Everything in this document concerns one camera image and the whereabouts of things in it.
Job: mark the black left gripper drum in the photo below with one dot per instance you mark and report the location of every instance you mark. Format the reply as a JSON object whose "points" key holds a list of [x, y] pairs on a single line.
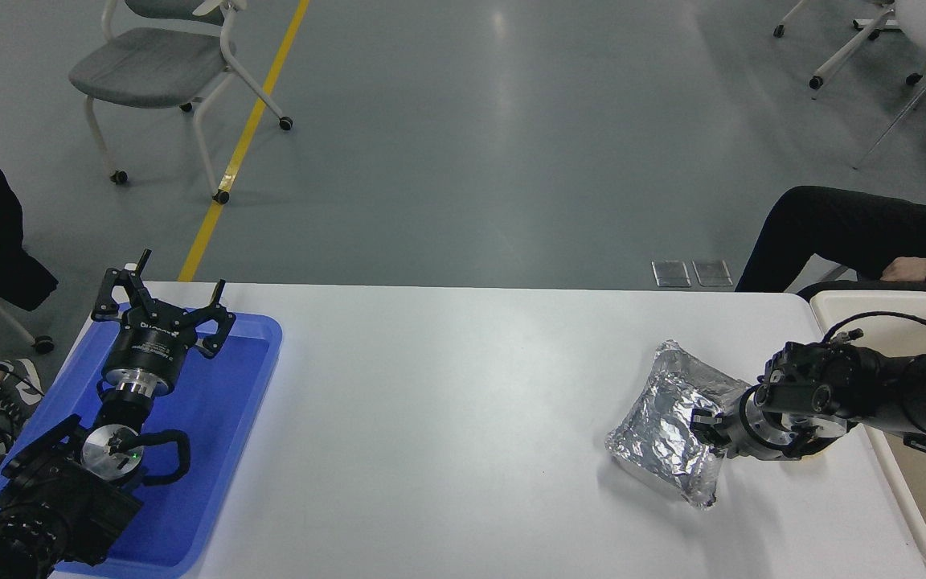
{"points": [[149, 346]]}

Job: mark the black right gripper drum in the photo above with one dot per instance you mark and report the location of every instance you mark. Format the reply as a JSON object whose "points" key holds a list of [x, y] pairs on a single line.
{"points": [[727, 441]]}

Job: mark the silver foil plate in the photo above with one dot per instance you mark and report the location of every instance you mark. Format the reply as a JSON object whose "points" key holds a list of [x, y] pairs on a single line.
{"points": [[656, 434]]}

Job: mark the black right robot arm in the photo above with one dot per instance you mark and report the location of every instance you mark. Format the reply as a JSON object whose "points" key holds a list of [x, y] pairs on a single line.
{"points": [[913, 394]]}

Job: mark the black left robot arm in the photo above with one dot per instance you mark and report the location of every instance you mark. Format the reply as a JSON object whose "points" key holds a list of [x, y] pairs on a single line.
{"points": [[57, 498]]}

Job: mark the metal floor plate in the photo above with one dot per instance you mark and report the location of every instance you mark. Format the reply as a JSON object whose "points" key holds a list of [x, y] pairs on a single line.
{"points": [[712, 273], [671, 273]]}

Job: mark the person's hand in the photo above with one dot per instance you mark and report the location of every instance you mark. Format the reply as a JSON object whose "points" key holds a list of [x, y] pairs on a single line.
{"points": [[909, 269]]}

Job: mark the blue plastic tray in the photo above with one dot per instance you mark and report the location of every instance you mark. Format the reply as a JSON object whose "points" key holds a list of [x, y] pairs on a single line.
{"points": [[214, 434]]}

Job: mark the grey wheeled chair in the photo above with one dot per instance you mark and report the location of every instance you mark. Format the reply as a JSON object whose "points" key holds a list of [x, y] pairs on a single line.
{"points": [[149, 64]]}

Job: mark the white wheeled chair base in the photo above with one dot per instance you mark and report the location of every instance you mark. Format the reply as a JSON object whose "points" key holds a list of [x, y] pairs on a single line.
{"points": [[849, 52]]}

